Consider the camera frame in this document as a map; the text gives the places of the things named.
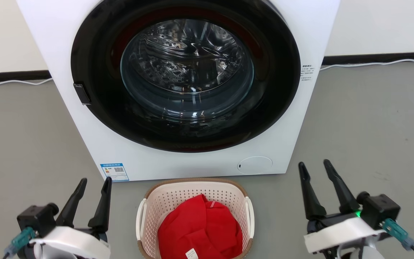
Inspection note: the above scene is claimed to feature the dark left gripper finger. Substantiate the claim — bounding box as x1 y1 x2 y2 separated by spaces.
56 178 88 228
88 177 112 232

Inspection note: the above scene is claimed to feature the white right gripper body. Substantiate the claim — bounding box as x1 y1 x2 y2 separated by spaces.
304 212 387 259

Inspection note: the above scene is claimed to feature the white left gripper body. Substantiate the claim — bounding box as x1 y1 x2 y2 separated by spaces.
31 227 111 259

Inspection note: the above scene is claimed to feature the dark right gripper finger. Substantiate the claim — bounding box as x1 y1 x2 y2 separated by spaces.
323 159 361 213
298 162 327 221

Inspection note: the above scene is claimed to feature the beige plastic laundry basket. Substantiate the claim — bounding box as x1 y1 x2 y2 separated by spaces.
136 178 255 259

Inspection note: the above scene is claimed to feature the blue energy label sticker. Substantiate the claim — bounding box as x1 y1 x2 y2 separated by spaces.
100 163 129 182

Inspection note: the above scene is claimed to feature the round white filter cover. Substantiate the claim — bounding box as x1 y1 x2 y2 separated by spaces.
237 156 273 175

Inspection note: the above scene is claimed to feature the red garment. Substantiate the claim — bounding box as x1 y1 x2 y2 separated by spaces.
157 194 243 259

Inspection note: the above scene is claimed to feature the white front-load washing machine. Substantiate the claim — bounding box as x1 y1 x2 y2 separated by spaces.
16 0 340 182

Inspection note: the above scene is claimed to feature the round black glass washer door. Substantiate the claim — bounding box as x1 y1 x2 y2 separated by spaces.
70 0 302 153

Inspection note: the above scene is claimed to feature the small white text sticker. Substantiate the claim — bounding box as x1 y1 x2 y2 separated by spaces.
300 64 316 82

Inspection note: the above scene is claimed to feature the teal left camera cable plug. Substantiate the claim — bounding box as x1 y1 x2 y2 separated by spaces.
4 227 36 258

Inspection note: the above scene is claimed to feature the teal camera cable plug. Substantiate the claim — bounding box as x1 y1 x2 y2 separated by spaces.
381 218 414 259
4 227 36 258

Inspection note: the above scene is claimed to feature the teal right camera cable plug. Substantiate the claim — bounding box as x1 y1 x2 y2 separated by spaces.
381 218 414 259

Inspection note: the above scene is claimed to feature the black door handle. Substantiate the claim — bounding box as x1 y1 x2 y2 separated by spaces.
73 83 92 106

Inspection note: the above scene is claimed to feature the white floor cable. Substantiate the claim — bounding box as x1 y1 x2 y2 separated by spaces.
319 59 414 71
0 78 54 88

